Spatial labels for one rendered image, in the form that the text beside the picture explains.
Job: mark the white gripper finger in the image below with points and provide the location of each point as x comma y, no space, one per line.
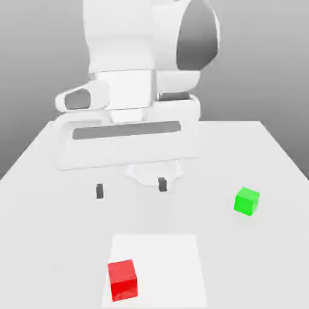
162,184
99,191

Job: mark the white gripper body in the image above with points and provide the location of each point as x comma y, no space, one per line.
125,149

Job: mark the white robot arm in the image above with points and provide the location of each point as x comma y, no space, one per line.
120,48

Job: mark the small green cube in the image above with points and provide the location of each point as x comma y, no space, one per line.
246,201

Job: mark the small red cube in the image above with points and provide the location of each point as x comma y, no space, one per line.
123,281

